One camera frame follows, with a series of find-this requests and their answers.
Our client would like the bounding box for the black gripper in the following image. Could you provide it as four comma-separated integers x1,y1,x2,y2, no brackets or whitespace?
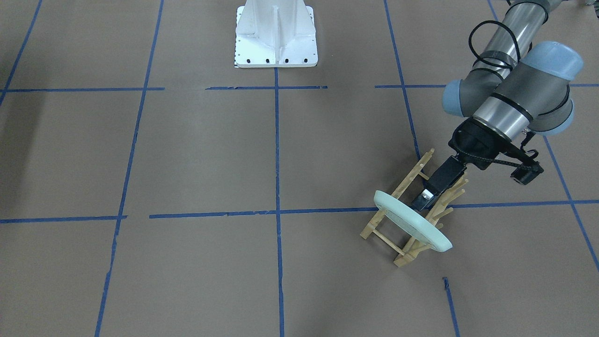
411,118,519,212

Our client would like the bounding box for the light green plate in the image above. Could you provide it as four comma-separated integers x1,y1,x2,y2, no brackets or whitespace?
373,190,453,252

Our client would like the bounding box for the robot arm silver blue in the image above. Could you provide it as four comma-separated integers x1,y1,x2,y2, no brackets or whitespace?
425,0,584,196

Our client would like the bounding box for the wooden dish rack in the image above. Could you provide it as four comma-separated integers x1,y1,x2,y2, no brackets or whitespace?
361,148,469,267

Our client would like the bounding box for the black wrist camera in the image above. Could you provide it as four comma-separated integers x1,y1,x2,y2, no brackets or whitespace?
511,147,545,185

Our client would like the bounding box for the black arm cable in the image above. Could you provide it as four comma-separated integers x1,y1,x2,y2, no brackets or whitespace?
451,21,539,167

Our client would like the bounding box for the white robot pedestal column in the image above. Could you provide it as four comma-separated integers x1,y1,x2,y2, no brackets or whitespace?
234,0,319,68

